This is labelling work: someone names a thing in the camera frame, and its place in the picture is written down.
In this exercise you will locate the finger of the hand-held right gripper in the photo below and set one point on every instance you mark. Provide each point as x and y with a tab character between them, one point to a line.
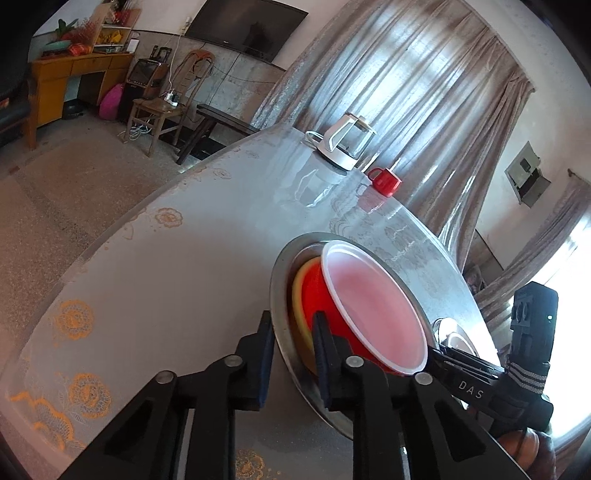
471	361
466	387

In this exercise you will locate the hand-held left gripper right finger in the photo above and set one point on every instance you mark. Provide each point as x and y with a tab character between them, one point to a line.
321	355

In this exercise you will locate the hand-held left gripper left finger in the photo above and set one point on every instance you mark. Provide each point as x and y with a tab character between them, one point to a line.
265	355

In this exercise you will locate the white plate blue red print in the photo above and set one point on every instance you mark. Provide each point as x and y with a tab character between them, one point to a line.
455	330

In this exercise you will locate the yellow plastic bowl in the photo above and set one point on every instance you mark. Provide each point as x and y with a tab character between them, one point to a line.
298	300

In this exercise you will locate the stainless steel bowl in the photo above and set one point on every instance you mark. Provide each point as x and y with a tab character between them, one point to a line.
281	295

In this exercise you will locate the red plastic bowl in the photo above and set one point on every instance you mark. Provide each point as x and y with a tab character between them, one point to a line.
369	300

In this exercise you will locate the person's right hand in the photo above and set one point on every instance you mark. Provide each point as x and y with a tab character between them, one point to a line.
526	377

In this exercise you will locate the patterned cushion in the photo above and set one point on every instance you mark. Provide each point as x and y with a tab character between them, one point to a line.
475	279

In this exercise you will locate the narrow grey sheer curtain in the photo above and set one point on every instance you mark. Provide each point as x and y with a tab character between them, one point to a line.
545	230

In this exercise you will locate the red mug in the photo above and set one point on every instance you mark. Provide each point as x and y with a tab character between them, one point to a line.
387	182

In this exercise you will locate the white glass electric kettle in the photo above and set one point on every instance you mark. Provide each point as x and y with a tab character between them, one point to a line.
341	154

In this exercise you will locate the dark wooden bench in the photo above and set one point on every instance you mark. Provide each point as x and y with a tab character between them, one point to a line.
221	117

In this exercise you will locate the wide grey sheer curtain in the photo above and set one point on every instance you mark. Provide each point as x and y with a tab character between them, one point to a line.
415	92

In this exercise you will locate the brown wooden chair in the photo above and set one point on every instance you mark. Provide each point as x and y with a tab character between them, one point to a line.
152	108

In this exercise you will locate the white power strip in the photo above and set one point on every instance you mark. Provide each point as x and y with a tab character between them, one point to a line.
173	99

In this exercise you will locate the pink bag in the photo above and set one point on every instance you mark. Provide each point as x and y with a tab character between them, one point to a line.
111	104

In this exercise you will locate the black speaker box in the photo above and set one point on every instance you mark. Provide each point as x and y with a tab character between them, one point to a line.
141	78

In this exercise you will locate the black flat television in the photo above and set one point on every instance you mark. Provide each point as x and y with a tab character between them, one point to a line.
244	27

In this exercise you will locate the small white box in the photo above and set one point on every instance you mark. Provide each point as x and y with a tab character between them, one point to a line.
132	46

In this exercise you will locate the yellow wooden cabinet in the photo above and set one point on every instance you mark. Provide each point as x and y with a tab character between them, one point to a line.
60	78

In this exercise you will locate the wooden shelf with ornaments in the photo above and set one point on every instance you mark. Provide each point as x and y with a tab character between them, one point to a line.
115	32

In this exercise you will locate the grey wall electrical panel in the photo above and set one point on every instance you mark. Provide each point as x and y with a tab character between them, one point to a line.
526	180

